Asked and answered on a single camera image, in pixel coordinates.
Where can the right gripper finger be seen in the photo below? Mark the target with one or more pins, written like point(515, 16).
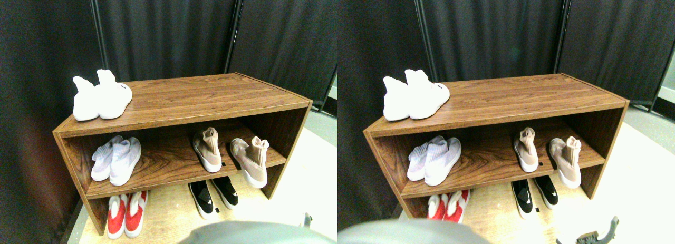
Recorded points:
point(587, 237)
point(611, 228)
point(307, 220)

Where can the black shoe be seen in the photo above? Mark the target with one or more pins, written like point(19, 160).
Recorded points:
point(547, 191)
point(202, 199)
point(522, 199)
point(227, 191)

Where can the beige shoe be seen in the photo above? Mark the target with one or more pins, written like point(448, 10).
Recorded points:
point(208, 154)
point(527, 154)
point(567, 167)
point(253, 165)

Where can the pale lilac shoe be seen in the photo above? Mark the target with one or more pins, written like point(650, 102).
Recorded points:
point(125, 165)
point(416, 165)
point(443, 165)
point(101, 165)

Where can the red shoe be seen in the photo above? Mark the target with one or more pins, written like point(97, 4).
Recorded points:
point(456, 207)
point(116, 217)
point(436, 208)
point(135, 215)

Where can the white shoe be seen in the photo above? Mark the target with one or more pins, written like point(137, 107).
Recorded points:
point(427, 99)
point(113, 99)
point(395, 104)
point(84, 104)

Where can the brown shoe rack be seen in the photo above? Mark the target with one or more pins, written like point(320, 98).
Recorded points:
point(211, 96)
point(527, 96)

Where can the curtain stand pole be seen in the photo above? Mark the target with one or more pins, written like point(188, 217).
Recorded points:
point(234, 30)
point(424, 30)
point(562, 30)

